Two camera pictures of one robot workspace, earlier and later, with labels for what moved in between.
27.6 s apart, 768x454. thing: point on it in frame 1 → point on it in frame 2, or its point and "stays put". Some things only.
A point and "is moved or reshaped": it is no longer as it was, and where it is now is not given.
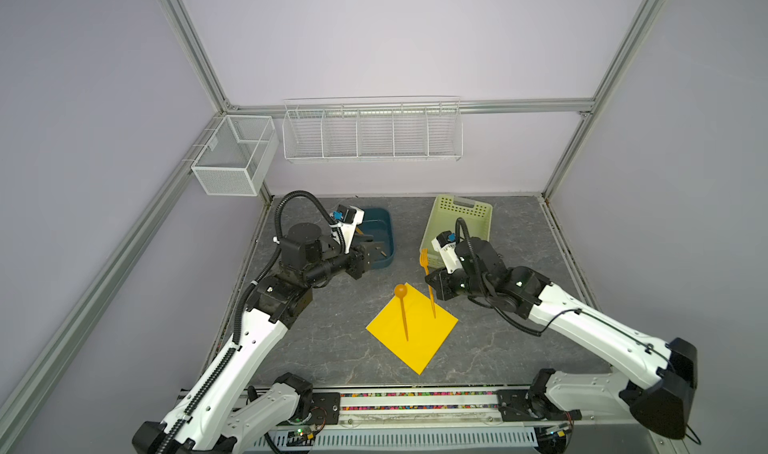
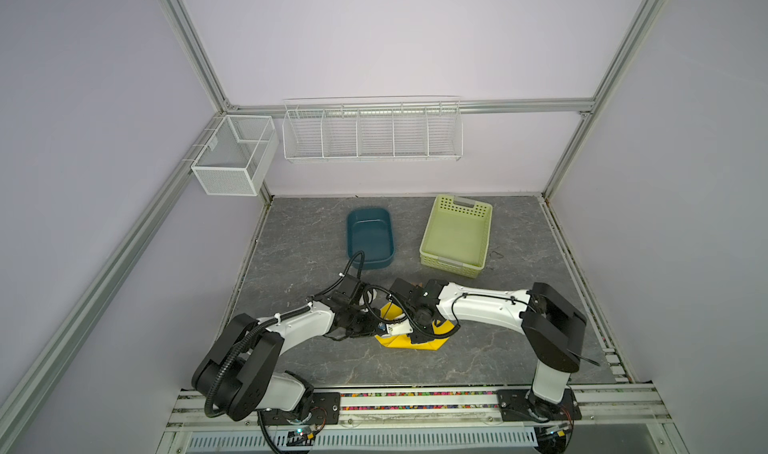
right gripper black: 440,283 → 425,334
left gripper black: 358,263 → 373,326
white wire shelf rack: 373,129 stays put
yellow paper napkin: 426,333 is moved or reshaped
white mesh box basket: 237,156 stays put
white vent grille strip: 411,438 stays put
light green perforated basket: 443,216 stays put
